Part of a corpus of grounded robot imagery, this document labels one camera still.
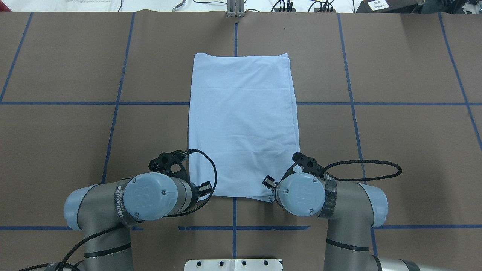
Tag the blue tape centre line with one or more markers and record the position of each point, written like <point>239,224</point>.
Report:
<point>234,220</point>

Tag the light blue t-shirt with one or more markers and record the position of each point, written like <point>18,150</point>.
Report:
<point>243,115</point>

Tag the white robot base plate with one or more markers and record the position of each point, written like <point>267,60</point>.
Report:
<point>234,265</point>

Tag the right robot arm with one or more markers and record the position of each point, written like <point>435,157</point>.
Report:
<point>352,210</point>

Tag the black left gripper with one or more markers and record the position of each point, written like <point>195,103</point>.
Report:
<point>205,186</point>

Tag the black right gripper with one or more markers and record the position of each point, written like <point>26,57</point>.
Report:
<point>268,181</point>

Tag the aluminium camera post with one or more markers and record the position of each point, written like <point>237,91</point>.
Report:
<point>235,8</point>

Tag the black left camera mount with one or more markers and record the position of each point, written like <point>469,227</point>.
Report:
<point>171,164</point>

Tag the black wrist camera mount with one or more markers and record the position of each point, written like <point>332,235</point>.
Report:
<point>306,164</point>

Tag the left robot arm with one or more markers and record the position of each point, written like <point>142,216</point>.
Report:
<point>105,213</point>

